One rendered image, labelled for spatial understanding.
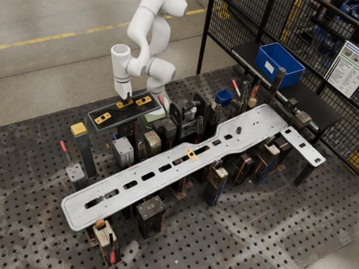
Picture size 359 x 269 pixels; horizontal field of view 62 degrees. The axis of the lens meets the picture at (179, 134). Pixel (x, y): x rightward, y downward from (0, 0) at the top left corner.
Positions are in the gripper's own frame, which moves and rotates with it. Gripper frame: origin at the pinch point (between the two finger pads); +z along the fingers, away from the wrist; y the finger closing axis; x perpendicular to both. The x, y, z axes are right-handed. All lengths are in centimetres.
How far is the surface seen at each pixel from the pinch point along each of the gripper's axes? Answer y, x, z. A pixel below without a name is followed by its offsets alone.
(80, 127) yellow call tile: -1.2, -24.6, 8.2
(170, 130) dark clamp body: 18.8, 17.6, 16.7
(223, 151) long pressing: 42, 38, 24
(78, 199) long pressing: 26, -41, 24
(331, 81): 45, 122, 6
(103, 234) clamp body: 50, -39, 18
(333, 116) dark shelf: 61, 115, 21
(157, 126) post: 14.5, 11.8, 14.3
